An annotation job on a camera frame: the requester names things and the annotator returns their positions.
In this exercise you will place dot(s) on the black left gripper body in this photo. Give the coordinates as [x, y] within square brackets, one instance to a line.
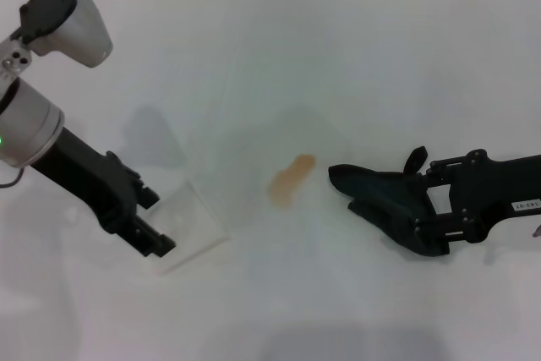
[84, 179]

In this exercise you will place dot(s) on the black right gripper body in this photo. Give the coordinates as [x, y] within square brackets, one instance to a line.
[498, 192]

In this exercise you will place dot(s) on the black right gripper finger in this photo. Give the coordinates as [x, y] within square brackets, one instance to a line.
[444, 225]
[439, 166]

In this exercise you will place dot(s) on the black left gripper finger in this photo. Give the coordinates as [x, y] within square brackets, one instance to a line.
[158, 242]
[147, 197]

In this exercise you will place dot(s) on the white paper cup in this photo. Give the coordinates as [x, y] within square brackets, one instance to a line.
[190, 225]

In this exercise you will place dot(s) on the dark blue rag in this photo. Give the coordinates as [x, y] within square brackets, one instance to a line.
[376, 192]

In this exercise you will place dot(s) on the brown water stain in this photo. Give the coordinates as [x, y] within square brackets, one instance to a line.
[291, 179]

